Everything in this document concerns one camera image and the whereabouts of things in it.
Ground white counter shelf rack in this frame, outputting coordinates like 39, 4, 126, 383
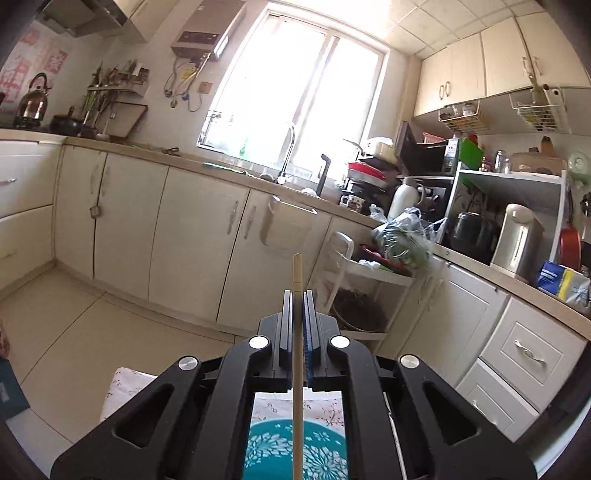
443, 168, 568, 287

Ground electric water boiler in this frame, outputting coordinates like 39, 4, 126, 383
489, 203, 546, 282

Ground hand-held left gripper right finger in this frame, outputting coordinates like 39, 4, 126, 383
301, 291, 539, 480

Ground black microwave oven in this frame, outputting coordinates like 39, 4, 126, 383
397, 121, 460, 176

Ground black rice cooker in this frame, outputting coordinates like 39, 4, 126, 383
449, 211, 502, 264

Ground dark teal box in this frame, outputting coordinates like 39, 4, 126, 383
0, 357, 31, 418

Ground teal cutout utensil holder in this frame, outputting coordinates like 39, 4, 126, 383
243, 418, 348, 480

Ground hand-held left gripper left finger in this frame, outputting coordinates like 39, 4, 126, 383
50, 290, 296, 480

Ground wooden chopstick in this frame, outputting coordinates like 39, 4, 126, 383
292, 253, 305, 480

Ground floral tablecloth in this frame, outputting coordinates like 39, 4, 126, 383
99, 367, 347, 425

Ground white kitchen trolley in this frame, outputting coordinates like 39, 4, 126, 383
318, 231, 416, 342

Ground white thermos jug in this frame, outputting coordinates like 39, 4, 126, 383
387, 176, 424, 222

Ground cream upper cabinets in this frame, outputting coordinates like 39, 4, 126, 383
412, 9, 591, 118

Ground white casserole pot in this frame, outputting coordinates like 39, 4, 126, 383
365, 137, 397, 162

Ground pink wall stickers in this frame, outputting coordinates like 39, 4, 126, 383
0, 28, 70, 116

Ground cream sink base cabinets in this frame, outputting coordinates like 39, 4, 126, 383
55, 143, 333, 333

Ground steel kettle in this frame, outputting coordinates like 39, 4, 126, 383
17, 72, 51, 121

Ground black slim tap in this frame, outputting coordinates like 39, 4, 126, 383
318, 154, 332, 195

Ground black cooking pot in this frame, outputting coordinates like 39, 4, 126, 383
50, 107, 84, 136

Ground wall utensil rack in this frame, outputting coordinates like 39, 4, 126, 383
85, 60, 151, 100

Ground red frying pan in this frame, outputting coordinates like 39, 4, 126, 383
558, 226, 583, 273

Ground red lidded pot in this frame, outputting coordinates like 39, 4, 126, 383
346, 161, 389, 190

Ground white door hanging holder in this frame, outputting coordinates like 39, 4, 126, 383
259, 196, 319, 250

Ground plastic bag of vegetables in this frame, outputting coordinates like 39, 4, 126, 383
369, 208, 446, 269

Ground chrome faucet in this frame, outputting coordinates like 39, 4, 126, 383
276, 122, 296, 185

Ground kitchen window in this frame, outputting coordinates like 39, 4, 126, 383
198, 2, 391, 178

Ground blue yellow packet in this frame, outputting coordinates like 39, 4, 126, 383
537, 261, 591, 310

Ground water heater hoses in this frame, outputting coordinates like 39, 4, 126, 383
164, 55, 208, 112

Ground cream drawer cabinet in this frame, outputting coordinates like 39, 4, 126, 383
0, 138, 65, 301

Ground wall water heater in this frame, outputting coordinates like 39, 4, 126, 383
171, 0, 247, 61

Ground wooden cutting board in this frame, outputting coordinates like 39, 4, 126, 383
108, 102, 148, 139

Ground range hood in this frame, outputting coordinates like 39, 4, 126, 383
34, 0, 130, 38

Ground white wire hanging basket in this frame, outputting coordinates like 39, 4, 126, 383
509, 85, 568, 136
438, 100, 488, 134

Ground cream panelled base cabinets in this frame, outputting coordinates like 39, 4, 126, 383
383, 254, 591, 439

